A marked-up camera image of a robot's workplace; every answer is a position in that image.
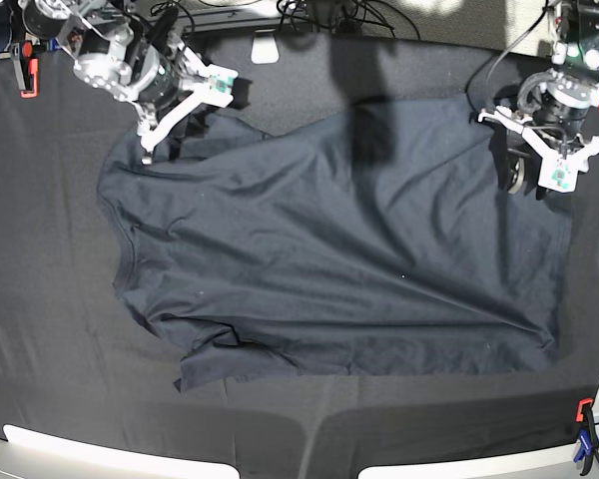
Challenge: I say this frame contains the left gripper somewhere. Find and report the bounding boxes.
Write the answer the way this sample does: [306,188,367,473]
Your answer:
[477,106,599,182]

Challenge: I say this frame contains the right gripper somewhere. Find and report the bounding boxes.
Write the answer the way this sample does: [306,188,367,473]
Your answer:
[125,34,213,166]

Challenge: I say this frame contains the dark navy t-shirt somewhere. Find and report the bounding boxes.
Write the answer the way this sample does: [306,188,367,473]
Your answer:
[97,96,571,391]

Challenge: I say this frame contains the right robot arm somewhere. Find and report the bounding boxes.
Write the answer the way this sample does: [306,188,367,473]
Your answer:
[7,1,208,165]

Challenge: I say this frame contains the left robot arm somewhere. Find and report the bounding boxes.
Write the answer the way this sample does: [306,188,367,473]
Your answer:
[477,1,599,199]

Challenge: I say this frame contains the orange clamp far left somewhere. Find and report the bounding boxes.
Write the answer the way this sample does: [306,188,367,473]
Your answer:
[9,40,39,99]

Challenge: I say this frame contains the orange blue clamp near right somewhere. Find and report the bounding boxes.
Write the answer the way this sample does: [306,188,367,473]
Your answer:
[573,397,599,477]

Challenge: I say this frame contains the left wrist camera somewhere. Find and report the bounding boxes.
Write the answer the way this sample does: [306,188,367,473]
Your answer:
[537,155,579,194]

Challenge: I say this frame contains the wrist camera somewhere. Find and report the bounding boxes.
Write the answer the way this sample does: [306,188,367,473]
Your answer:
[207,67,239,108]
[537,155,579,194]

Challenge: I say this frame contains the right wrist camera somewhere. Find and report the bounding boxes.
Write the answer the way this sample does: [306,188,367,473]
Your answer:
[207,67,239,108]

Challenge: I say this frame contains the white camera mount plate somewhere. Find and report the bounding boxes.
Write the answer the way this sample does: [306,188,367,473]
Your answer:
[251,30,280,65]

